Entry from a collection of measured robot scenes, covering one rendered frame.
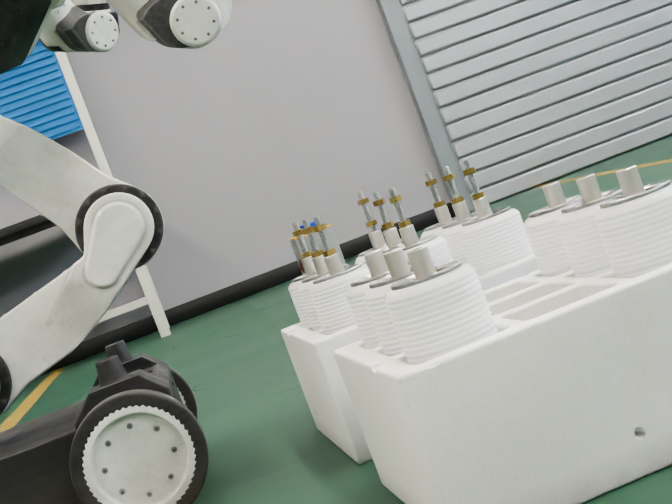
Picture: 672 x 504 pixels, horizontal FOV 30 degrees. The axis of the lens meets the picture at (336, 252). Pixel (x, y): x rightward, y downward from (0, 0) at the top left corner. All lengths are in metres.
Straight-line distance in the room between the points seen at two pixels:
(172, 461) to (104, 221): 0.41
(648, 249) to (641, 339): 0.10
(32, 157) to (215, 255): 4.85
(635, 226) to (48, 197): 1.09
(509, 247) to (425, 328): 0.60
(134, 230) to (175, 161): 4.89
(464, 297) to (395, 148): 5.83
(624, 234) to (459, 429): 0.27
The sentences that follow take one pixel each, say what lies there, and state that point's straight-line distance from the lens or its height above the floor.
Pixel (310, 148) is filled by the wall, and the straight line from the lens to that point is 6.97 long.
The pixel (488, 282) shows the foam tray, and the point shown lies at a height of 0.17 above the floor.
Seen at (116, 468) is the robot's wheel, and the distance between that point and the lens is 1.87.
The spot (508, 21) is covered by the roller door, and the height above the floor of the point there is 0.92.
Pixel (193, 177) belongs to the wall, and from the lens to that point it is 6.91.
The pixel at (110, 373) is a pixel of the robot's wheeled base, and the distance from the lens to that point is 1.93.
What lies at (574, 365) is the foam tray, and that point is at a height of 0.13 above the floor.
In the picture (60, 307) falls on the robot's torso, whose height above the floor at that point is 0.34.
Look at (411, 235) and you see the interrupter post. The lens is 1.81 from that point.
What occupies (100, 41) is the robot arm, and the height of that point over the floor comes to 0.79.
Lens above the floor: 0.36
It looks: 3 degrees down
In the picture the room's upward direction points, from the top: 21 degrees counter-clockwise
